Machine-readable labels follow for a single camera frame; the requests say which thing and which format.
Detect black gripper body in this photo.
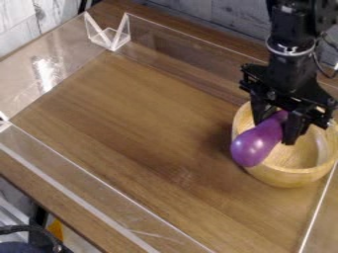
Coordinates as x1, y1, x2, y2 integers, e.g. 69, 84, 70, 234
241, 46, 338, 129

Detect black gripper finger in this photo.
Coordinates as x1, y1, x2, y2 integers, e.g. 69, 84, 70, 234
282, 111, 310, 145
252, 97, 278, 125

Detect purple toy eggplant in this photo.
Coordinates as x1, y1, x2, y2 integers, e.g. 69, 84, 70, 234
230, 111, 288, 167

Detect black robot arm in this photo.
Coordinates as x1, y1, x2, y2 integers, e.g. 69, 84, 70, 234
241, 0, 338, 145

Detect brown wooden bowl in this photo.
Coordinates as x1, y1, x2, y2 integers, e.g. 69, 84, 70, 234
232, 102, 338, 188

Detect clear acrylic tray walls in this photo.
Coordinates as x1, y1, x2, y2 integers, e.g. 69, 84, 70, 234
0, 4, 325, 253

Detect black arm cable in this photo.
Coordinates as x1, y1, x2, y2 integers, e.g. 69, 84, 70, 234
312, 33, 338, 80

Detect black clamp with cable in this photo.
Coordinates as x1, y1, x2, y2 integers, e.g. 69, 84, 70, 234
0, 224, 74, 253

